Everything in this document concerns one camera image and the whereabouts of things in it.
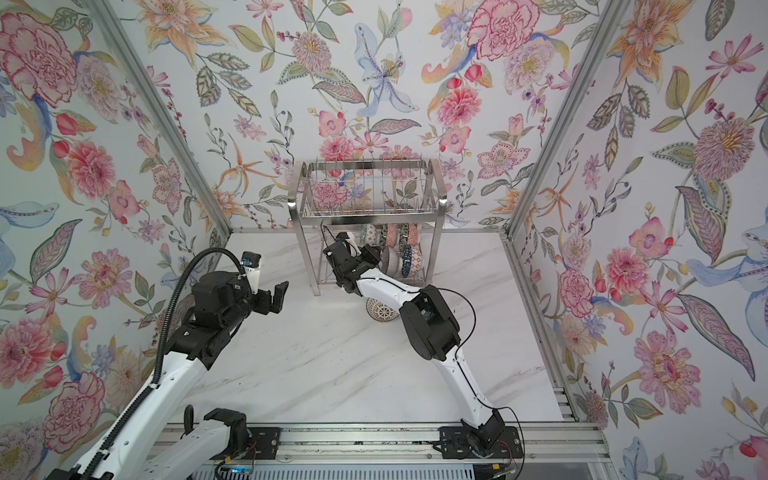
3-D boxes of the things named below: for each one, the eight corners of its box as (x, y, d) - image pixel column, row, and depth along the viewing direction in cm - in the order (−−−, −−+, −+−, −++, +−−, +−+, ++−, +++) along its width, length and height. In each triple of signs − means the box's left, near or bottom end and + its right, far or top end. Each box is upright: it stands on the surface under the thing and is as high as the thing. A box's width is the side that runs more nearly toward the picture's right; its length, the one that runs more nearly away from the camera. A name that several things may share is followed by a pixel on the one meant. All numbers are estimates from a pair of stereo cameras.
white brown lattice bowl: (360, 313, 100) (359, 306, 96) (372, 301, 103) (372, 294, 100) (383, 331, 96) (383, 324, 92) (395, 318, 99) (396, 311, 95)
